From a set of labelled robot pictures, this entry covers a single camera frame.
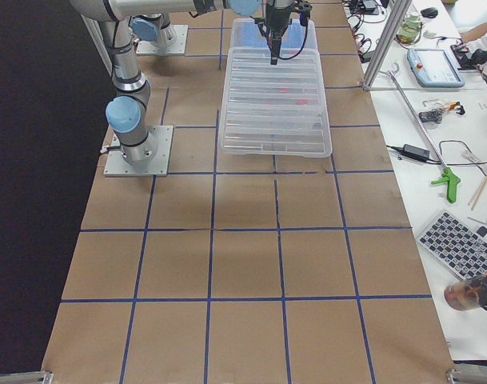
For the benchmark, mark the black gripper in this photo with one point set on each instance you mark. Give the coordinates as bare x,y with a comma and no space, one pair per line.
276,18

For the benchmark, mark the clear plastic box lid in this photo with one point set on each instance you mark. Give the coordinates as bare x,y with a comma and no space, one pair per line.
260,114

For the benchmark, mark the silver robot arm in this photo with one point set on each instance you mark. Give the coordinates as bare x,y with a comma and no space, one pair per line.
126,113

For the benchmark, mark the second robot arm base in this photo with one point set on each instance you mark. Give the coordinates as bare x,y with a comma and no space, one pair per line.
156,35

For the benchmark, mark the clear plastic storage box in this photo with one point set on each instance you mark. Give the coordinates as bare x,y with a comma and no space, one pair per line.
246,33

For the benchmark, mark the blue teach pendant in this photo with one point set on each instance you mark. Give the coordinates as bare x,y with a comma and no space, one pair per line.
433,68

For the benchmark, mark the black power adapter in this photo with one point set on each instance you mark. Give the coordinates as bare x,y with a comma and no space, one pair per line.
415,152

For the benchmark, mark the yellow black hand tool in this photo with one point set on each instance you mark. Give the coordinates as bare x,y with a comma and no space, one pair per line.
454,107

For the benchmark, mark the long metal grabber tool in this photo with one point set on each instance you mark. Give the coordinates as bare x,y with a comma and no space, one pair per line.
448,177

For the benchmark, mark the brown paper table cover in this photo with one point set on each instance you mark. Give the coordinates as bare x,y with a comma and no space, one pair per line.
250,269

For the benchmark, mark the checkered calibration board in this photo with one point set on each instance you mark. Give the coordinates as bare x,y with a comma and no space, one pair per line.
450,242

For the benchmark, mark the aluminium frame post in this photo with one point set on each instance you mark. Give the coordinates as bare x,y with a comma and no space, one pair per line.
392,26

